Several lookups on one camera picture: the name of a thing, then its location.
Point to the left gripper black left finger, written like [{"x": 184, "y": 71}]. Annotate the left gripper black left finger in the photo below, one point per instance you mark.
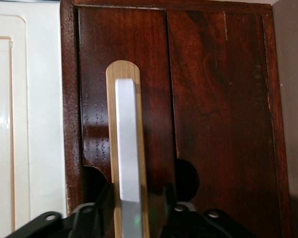
[{"x": 89, "y": 223}]

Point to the white plastic cabinet top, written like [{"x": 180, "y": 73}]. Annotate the white plastic cabinet top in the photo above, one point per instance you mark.
[{"x": 39, "y": 99}]

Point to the dark wooden drawer cabinet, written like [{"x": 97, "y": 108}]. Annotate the dark wooden drawer cabinet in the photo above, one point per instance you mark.
[{"x": 69, "y": 99}]

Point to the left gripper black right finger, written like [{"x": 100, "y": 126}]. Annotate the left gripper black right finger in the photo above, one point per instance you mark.
[{"x": 188, "y": 223}]

